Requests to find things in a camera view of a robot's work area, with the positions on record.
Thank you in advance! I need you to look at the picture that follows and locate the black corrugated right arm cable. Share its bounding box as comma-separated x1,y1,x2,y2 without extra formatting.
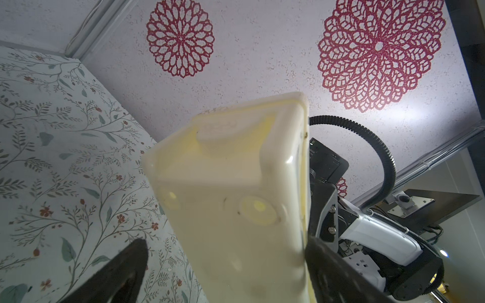
308,115,397,209

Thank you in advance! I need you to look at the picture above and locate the floral table mat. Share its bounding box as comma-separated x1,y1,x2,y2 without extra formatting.
1,47,207,302

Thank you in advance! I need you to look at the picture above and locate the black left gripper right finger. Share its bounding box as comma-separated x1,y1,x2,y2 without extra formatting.
305,236,391,303

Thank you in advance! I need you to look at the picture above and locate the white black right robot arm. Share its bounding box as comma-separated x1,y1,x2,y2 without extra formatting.
308,138,445,301

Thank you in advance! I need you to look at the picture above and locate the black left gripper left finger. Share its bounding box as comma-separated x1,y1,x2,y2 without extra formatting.
63,239,149,302

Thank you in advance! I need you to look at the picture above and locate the cream wrap dispenser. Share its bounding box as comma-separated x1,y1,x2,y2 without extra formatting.
142,92,315,302

